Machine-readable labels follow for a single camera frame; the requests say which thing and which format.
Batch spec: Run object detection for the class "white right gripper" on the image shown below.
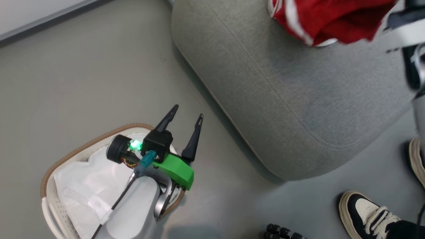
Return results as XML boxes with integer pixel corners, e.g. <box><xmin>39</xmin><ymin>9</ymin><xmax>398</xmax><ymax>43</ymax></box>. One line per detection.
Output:
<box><xmin>382</xmin><ymin>0</ymin><xmax>425</xmax><ymax>54</ymax></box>

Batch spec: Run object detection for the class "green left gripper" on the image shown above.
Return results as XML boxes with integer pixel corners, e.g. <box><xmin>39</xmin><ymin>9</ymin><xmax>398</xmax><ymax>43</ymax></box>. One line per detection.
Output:
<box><xmin>106</xmin><ymin>104</ymin><xmax>204</xmax><ymax>192</ymax></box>

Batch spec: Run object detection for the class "red basketball jersey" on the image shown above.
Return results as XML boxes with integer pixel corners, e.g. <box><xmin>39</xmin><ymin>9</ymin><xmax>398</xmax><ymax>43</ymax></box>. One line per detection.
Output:
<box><xmin>267</xmin><ymin>0</ymin><xmax>399</xmax><ymax>47</ymax></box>

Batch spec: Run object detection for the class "white garment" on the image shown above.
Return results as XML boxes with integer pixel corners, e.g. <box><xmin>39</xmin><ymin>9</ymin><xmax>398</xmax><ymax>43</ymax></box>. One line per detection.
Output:
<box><xmin>54</xmin><ymin>133</ymin><xmax>174</xmax><ymax>239</ymax></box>

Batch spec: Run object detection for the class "grey fabric sofa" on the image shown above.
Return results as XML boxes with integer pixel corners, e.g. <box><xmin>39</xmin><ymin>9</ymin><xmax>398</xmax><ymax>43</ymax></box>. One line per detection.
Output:
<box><xmin>170</xmin><ymin>0</ymin><xmax>425</xmax><ymax>182</ymax></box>

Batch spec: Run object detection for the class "white wicker-rimmed laundry basket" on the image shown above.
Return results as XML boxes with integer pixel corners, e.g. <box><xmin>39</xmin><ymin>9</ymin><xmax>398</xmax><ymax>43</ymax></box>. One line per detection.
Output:
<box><xmin>40</xmin><ymin>122</ymin><xmax>187</xmax><ymax>239</ymax></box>

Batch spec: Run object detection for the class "black and white sneaker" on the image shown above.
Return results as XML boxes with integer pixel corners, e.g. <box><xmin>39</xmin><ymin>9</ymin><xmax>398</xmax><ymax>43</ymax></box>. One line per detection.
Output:
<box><xmin>338</xmin><ymin>190</ymin><xmax>405</xmax><ymax>239</ymax></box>
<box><xmin>408</xmin><ymin>137</ymin><xmax>425</xmax><ymax>188</ymax></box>

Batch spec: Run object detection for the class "black knobbed stand foot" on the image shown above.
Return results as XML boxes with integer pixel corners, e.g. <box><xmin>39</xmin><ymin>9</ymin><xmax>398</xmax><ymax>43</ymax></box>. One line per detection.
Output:
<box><xmin>264</xmin><ymin>223</ymin><xmax>307</xmax><ymax>239</ymax></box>

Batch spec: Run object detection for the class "black trouser leg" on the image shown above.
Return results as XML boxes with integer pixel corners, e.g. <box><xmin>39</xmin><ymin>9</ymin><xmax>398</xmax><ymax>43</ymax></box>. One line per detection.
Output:
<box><xmin>384</xmin><ymin>220</ymin><xmax>425</xmax><ymax>239</ymax></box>

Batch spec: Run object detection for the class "teal cable connector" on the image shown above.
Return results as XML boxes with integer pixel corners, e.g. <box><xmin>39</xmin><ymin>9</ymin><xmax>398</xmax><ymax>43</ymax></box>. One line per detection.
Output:
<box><xmin>133</xmin><ymin>150</ymin><xmax>157</xmax><ymax>178</ymax></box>

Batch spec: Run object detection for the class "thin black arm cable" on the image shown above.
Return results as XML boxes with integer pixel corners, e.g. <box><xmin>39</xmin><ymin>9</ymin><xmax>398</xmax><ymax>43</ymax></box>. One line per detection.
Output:
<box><xmin>91</xmin><ymin>172</ymin><xmax>138</xmax><ymax>239</ymax></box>

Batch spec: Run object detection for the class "grey partition bottom rail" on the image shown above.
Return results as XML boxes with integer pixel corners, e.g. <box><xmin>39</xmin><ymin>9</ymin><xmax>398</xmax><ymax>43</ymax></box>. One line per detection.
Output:
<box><xmin>0</xmin><ymin>0</ymin><xmax>110</xmax><ymax>43</ymax></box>

